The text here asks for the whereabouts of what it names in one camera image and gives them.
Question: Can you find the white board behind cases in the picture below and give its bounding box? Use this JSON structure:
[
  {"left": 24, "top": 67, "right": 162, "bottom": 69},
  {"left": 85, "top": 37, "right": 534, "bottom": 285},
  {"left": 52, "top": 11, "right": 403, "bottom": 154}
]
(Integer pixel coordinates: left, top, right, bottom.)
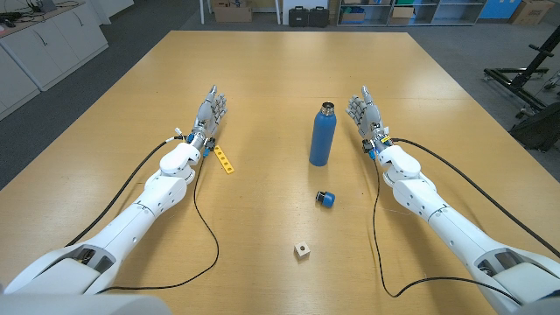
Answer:
[{"left": 282, "top": 0, "right": 330, "bottom": 26}]

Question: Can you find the blue metal bottle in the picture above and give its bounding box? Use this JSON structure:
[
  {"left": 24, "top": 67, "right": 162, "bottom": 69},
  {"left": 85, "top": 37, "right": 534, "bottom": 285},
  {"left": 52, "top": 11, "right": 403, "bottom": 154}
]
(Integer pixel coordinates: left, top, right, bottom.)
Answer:
[{"left": 308, "top": 101, "right": 338, "bottom": 168}]

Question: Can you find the small cardboard box in shelf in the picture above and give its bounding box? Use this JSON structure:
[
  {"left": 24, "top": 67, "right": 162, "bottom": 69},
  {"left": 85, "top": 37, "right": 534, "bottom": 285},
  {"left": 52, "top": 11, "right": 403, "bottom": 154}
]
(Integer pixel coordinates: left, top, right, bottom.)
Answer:
[{"left": 390, "top": 6, "right": 416, "bottom": 26}]

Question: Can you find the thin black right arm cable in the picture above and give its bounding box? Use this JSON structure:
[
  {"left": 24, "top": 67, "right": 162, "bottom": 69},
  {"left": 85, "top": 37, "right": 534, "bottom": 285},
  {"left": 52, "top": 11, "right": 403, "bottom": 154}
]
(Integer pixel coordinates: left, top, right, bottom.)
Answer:
[{"left": 371, "top": 150, "right": 524, "bottom": 306}]

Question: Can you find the grey metal shelf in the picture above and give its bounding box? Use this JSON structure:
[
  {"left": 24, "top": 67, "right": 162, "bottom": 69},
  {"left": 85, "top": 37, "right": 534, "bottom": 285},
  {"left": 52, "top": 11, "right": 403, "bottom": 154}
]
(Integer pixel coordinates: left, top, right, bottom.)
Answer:
[{"left": 336, "top": 0, "right": 487, "bottom": 27}]

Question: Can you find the white table frame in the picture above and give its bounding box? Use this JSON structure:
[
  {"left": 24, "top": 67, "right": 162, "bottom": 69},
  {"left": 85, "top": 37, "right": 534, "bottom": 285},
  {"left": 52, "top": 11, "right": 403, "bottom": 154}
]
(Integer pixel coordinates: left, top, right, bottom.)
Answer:
[{"left": 199, "top": 0, "right": 282, "bottom": 25}]

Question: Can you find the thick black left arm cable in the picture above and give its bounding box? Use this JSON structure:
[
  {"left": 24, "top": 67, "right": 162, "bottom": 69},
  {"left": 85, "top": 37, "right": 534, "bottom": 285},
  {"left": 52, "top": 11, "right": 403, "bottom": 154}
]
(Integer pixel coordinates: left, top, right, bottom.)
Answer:
[{"left": 65, "top": 136, "right": 185, "bottom": 249}]

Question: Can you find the blue panel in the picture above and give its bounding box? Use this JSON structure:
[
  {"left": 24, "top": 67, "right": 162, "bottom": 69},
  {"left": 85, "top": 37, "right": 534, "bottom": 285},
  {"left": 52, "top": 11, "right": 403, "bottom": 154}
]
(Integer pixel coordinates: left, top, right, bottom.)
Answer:
[{"left": 479, "top": 0, "right": 522, "bottom": 20}]

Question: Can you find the small wooden block with hole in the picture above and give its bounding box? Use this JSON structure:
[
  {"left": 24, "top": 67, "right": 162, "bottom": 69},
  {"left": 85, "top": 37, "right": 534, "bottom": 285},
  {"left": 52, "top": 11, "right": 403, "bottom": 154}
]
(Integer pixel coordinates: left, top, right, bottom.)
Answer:
[{"left": 293, "top": 241, "right": 312, "bottom": 261}]

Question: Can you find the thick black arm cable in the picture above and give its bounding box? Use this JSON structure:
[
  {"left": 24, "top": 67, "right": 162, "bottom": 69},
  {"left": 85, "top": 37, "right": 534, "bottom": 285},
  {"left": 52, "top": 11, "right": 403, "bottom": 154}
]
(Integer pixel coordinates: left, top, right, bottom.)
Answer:
[
  {"left": 65, "top": 136, "right": 185, "bottom": 249},
  {"left": 390, "top": 136, "right": 560, "bottom": 260}
]

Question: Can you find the large cardboard box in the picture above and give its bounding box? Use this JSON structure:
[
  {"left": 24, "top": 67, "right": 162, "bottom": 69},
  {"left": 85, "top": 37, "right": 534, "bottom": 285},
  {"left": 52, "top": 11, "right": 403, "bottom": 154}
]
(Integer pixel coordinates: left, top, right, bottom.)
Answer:
[{"left": 509, "top": 0, "right": 556, "bottom": 26}]

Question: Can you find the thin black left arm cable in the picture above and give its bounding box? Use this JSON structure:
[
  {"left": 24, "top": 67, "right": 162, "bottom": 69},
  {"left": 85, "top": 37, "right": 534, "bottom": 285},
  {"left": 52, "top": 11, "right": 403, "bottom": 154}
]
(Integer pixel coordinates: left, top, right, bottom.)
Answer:
[{"left": 96, "top": 150, "right": 221, "bottom": 293}]

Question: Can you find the black metal stand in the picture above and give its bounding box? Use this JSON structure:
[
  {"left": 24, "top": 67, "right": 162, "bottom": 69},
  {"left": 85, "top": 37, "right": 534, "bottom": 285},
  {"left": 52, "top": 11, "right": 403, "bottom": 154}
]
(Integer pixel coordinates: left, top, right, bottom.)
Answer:
[{"left": 483, "top": 25, "right": 560, "bottom": 119}]

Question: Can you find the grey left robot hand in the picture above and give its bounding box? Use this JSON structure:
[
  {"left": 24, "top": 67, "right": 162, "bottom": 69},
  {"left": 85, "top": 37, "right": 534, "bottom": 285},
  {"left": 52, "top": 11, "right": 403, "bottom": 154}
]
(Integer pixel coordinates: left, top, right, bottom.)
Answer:
[{"left": 192, "top": 85, "right": 228, "bottom": 141}]

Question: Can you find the black hard case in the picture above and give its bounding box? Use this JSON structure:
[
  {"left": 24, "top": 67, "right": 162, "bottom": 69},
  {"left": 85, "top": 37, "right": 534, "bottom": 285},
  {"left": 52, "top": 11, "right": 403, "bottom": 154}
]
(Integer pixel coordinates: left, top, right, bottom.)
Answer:
[
  {"left": 288, "top": 5, "right": 310, "bottom": 28},
  {"left": 308, "top": 5, "right": 330, "bottom": 28}
]

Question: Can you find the cardboard box on floor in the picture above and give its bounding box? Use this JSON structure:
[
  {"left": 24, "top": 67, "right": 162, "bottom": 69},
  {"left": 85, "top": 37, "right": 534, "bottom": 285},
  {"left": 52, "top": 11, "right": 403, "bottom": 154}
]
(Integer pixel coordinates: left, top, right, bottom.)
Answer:
[{"left": 213, "top": 3, "right": 254, "bottom": 24}]

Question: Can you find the white cabinet row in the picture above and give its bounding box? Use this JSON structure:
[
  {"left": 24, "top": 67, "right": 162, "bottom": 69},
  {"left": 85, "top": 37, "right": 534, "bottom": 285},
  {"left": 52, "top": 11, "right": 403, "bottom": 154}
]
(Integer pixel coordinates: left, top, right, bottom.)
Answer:
[{"left": 0, "top": 0, "right": 109, "bottom": 122}]

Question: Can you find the yellow perforated plastic strip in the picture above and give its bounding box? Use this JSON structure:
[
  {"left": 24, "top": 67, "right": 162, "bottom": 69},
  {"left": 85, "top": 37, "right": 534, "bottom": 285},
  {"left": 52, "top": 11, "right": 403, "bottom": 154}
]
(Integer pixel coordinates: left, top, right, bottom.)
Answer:
[{"left": 213, "top": 144, "right": 235, "bottom": 175}]

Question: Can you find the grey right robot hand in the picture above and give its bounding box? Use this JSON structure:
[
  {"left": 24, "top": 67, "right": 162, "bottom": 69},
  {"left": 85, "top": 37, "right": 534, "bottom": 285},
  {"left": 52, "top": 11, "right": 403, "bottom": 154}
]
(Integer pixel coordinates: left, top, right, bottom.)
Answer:
[{"left": 345, "top": 85, "right": 389, "bottom": 141}]

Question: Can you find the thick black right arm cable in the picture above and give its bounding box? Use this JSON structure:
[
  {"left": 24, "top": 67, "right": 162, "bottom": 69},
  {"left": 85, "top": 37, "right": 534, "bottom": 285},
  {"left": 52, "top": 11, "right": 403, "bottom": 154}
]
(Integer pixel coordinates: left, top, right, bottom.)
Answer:
[{"left": 390, "top": 136, "right": 560, "bottom": 260}]

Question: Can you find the black cable clutter on cabinet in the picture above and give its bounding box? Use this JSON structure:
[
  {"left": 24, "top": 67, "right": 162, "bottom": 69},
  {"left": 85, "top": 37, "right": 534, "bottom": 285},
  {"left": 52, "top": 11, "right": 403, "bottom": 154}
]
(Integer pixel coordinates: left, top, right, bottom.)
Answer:
[{"left": 0, "top": 10, "right": 28, "bottom": 30}]

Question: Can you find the blue bottle cap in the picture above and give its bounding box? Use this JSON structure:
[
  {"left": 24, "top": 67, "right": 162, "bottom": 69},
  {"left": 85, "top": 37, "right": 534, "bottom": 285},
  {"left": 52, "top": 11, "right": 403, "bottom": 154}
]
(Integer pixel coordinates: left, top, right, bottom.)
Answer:
[{"left": 315, "top": 190, "right": 337, "bottom": 209}]

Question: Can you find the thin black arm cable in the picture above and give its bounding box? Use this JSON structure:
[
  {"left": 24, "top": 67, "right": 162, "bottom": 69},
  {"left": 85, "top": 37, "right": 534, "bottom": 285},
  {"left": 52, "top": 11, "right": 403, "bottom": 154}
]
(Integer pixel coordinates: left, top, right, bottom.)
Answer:
[
  {"left": 96, "top": 150, "right": 221, "bottom": 293},
  {"left": 371, "top": 150, "right": 524, "bottom": 306}
]

